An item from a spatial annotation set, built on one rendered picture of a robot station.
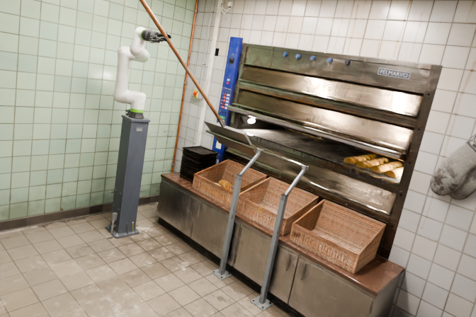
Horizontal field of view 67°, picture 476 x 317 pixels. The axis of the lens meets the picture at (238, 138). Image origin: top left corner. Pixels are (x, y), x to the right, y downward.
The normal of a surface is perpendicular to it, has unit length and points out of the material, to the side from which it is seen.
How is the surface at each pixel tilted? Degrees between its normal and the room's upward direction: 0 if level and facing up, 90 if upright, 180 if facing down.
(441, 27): 90
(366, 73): 92
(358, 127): 70
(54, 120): 90
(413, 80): 90
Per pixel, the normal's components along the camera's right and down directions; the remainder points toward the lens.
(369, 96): -0.56, -0.31
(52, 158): 0.72, 0.26
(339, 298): -0.72, 0.08
